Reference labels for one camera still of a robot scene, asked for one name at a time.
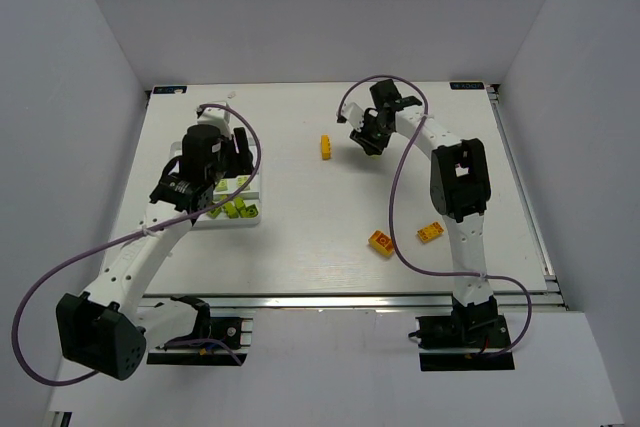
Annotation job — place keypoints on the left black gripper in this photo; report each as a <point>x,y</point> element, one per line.
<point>239,148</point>

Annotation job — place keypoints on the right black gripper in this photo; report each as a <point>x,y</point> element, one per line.
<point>370,139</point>

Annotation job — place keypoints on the long orange lego brick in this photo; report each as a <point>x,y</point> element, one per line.
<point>325,147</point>

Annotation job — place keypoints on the small dark green lego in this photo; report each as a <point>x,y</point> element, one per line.
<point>214,213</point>

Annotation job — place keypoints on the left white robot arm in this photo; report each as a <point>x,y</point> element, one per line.
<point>103,328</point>

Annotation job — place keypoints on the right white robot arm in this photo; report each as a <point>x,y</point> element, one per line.
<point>459,189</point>

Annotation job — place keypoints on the white compartment tray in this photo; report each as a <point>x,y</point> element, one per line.
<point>254,196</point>

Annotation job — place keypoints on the left blue label sticker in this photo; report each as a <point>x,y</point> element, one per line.
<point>169,90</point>

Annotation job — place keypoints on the blue label sticker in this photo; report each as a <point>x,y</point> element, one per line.
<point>466,85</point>
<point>169,90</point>

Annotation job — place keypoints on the orange curved lego brick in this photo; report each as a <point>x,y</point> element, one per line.
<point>382,244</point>

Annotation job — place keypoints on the right blue label sticker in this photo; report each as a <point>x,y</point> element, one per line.
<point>466,85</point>

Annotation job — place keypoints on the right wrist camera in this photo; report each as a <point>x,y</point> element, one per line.
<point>351,113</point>

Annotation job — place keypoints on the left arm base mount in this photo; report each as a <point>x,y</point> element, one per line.
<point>227,344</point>

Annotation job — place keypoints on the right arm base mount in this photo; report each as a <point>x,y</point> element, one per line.
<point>443,350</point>

